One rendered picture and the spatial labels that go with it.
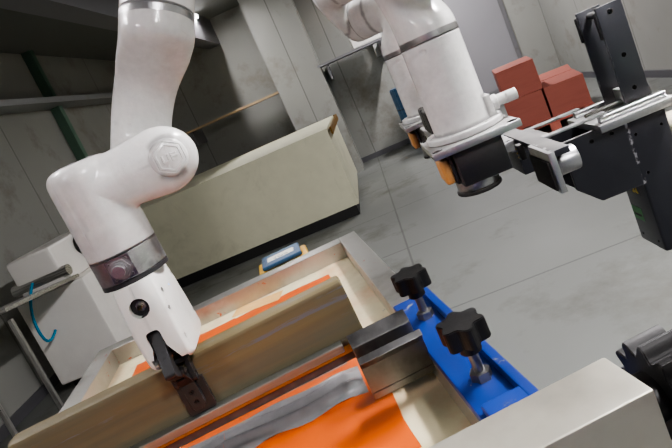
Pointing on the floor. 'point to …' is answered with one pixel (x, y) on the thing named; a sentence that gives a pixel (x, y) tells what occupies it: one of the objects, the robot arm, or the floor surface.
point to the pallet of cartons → (541, 92)
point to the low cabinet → (257, 202)
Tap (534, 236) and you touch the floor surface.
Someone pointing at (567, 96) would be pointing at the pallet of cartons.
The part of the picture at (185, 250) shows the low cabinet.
